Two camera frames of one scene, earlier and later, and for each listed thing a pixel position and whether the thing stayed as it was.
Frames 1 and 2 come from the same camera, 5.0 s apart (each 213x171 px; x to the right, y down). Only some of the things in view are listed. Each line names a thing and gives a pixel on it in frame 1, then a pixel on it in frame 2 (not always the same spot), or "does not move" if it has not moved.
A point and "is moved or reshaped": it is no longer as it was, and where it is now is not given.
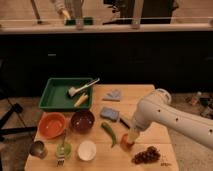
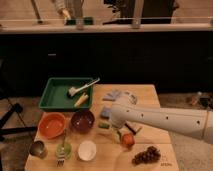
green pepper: [110, 131] is moved or reshaped
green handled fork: [63, 151] does not move
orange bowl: [52, 124] does not move
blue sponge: [109, 113] does not move
